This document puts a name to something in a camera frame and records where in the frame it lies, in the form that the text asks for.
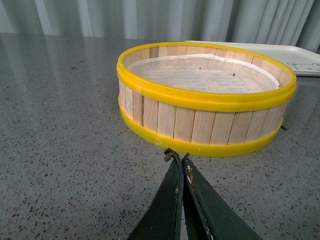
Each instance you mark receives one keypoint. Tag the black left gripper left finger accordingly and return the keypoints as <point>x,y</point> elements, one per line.
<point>162,220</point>

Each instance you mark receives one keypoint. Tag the grey pleated curtain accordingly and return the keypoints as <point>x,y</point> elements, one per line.
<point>275,22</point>

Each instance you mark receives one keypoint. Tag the white steamer liner cloth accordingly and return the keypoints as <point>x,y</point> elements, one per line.
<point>206,73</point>

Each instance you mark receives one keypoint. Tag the yellow-rimmed bamboo steamer basket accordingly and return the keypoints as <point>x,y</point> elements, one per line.
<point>202,123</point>

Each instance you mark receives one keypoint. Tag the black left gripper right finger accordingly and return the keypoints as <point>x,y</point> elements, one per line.
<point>207,216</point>

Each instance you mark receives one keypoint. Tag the white bear-print tray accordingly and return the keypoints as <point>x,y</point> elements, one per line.
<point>302,62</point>

